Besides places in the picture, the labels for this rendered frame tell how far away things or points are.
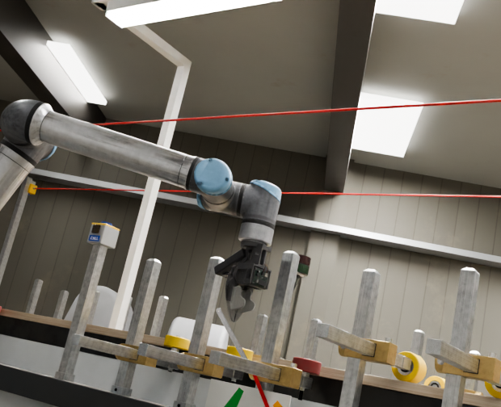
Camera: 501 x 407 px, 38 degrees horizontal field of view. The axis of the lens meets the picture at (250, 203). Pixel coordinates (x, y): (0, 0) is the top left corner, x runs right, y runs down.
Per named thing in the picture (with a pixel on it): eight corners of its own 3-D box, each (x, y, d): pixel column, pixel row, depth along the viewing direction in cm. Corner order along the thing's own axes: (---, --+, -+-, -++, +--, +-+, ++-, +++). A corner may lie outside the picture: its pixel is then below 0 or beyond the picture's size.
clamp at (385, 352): (385, 362, 169) (389, 341, 171) (334, 354, 177) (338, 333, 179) (395, 367, 174) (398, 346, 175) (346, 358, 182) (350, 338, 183)
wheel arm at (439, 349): (440, 356, 139) (444, 337, 140) (423, 353, 141) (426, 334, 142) (511, 389, 177) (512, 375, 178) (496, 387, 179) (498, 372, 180)
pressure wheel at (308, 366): (305, 400, 190) (313, 358, 193) (279, 395, 195) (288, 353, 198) (319, 404, 196) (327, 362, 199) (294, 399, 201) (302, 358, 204)
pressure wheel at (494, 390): (508, 360, 177) (478, 373, 180) (523, 391, 172) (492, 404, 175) (515, 364, 181) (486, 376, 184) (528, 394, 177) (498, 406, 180)
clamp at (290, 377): (288, 387, 182) (292, 367, 183) (246, 378, 190) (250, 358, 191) (300, 390, 186) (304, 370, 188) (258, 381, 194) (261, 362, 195)
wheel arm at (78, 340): (77, 349, 194) (82, 333, 195) (69, 347, 196) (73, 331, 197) (178, 372, 228) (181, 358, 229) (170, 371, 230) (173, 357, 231)
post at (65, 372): (62, 379, 228) (100, 244, 239) (52, 377, 231) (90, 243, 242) (73, 382, 231) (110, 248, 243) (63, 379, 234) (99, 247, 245)
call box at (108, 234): (99, 245, 237) (106, 223, 239) (85, 244, 241) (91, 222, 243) (114, 251, 243) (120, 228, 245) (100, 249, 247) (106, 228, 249)
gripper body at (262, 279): (248, 285, 183) (258, 240, 186) (225, 283, 189) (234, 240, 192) (267, 292, 188) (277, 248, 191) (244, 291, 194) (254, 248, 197)
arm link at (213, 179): (-4, 81, 188) (237, 158, 179) (14, 101, 200) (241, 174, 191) (-24, 120, 186) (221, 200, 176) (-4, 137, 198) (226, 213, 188)
